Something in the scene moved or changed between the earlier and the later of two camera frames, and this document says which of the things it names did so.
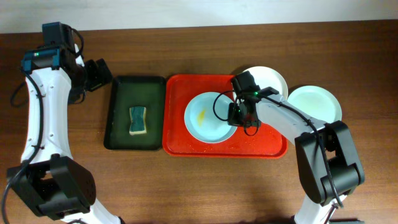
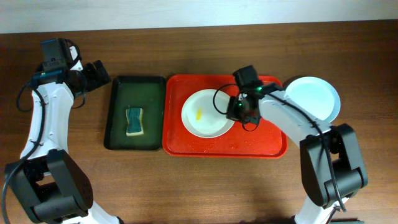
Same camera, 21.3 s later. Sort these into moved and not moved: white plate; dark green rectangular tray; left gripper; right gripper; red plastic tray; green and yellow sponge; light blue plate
Moved: green and yellow sponge; light blue plate; white plate
Not moved: left gripper; red plastic tray; dark green rectangular tray; right gripper
